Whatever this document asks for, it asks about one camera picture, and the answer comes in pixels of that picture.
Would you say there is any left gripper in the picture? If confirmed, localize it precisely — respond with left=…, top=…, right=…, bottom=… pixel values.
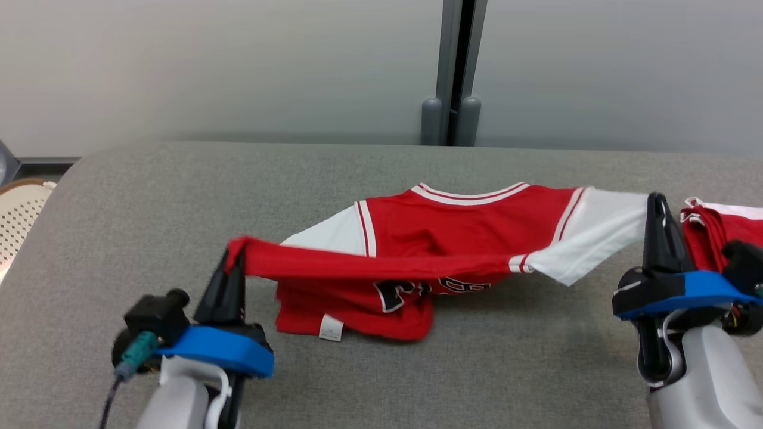
left=191, top=250, right=272, bottom=353

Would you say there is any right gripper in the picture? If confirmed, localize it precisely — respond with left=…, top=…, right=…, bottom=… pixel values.
left=612, top=192, right=695, bottom=319

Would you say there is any red shorts white stripe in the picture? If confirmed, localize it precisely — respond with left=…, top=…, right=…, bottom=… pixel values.
left=680, top=197, right=763, bottom=275

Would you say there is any red white basketball jersey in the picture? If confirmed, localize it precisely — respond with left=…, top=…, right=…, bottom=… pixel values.
left=225, top=182, right=653, bottom=342

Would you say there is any cream perforated laundry basket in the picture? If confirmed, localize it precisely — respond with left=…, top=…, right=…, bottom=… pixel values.
left=0, top=177, right=57, bottom=281

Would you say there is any grey cylinder bumper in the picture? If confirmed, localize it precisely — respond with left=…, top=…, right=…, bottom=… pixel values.
left=421, top=98, right=443, bottom=147
left=459, top=95, right=482, bottom=147

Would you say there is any right blue camera mount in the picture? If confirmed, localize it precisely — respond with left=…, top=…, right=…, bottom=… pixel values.
left=617, top=271, right=761, bottom=321

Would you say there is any left teal cable connector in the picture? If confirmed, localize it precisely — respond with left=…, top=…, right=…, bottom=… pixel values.
left=116, top=332, right=159, bottom=381

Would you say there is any left thin black cable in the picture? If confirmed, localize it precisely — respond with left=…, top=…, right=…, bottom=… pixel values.
left=98, top=375, right=123, bottom=429

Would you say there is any grey partition post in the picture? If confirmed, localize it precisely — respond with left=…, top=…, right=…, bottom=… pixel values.
left=435, top=0, right=488, bottom=147

